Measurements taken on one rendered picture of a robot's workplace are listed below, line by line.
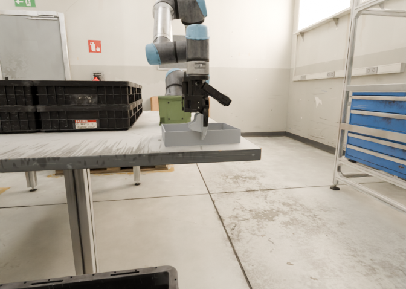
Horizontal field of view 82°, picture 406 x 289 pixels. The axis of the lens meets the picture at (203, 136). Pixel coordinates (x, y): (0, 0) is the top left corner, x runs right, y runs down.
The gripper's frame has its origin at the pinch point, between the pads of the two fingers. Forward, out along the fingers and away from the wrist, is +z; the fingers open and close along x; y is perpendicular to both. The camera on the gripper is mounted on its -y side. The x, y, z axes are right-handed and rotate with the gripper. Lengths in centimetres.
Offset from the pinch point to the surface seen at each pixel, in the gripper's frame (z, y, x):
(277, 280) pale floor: 73, -38, -9
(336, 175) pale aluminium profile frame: 60, -145, -93
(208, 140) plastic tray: 1.7, -1.4, 0.2
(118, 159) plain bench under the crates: 4.9, 27.8, 6.8
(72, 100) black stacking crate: -11, 51, -38
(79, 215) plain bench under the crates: 25.1, 42.1, -0.4
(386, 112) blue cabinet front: 0, -145, -55
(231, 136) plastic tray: 0.6, -10.0, 0.2
